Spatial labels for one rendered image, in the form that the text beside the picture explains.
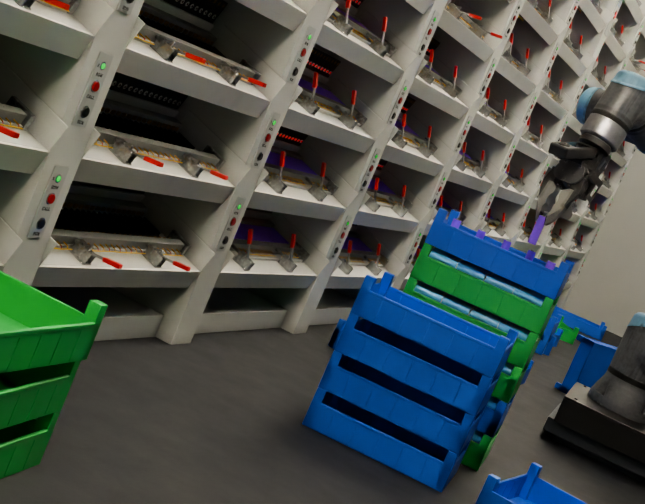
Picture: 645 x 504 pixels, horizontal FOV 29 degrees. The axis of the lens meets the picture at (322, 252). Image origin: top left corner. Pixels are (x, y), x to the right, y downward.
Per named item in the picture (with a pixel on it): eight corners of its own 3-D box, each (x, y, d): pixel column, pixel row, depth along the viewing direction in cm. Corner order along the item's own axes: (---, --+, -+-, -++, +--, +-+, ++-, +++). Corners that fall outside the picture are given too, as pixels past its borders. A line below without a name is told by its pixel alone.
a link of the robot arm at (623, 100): (666, 95, 269) (646, 69, 263) (635, 143, 269) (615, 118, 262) (632, 85, 276) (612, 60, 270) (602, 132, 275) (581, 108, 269)
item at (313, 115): (364, 153, 323) (399, 112, 320) (275, 124, 266) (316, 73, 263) (310, 103, 329) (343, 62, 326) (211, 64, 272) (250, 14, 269)
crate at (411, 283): (531, 359, 283) (545, 327, 282) (523, 369, 263) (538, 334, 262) (411, 304, 289) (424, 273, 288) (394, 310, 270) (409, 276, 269)
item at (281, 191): (335, 221, 325) (369, 181, 322) (240, 206, 268) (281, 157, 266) (281, 170, 331) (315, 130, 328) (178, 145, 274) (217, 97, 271)
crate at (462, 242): (560, 295, 281) (575, 262, 280) (554, 300, 261) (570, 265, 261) (438, 241, 288) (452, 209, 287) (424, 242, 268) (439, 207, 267)
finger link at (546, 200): (546, 231, 269) (571, 196, 270) (535, 219, 265) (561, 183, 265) (536, 225, 272) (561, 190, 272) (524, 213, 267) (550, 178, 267)
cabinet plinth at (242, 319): (430, 316, 470) (435, 304, 469) (155, 336, 264) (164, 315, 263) (392, 298, 475) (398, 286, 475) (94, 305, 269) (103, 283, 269)
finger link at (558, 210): (565, 238, 266) (585, 201, 267) (554, 226, 262) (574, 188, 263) (553, 234, 268) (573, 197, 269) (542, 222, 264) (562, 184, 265)
